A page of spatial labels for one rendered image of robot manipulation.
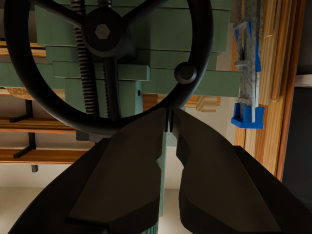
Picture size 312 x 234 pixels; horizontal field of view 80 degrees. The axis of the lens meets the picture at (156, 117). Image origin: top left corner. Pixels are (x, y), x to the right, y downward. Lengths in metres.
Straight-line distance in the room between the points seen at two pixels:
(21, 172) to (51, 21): 3.46
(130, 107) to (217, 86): 0.22
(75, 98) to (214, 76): 0.31
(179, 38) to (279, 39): 1.49
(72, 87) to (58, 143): 3.01
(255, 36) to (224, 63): 1.86
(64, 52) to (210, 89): 0.35
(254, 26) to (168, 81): 0.95
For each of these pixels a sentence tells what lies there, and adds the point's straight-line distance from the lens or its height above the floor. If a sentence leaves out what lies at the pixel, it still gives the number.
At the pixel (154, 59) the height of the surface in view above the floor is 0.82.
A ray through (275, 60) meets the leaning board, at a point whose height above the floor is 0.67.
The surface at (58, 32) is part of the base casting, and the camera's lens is 0.52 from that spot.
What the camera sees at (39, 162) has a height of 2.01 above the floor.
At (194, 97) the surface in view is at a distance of 0.62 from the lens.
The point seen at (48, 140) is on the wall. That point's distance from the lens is 3.44.
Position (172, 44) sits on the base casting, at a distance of 0.46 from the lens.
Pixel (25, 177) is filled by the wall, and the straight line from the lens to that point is 3.87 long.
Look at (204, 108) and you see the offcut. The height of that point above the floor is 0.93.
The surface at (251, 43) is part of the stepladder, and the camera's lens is 1.33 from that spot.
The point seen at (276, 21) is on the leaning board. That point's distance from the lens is 1.91.
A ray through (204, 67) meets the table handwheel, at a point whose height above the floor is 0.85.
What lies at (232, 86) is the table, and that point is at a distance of 0.48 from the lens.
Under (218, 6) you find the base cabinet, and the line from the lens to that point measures 0.49.
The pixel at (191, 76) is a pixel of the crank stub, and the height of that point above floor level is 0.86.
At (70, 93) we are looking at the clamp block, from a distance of 0.40.
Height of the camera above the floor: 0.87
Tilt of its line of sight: 11 degrees up
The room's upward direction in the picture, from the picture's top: 178 degrees counter-clockwise
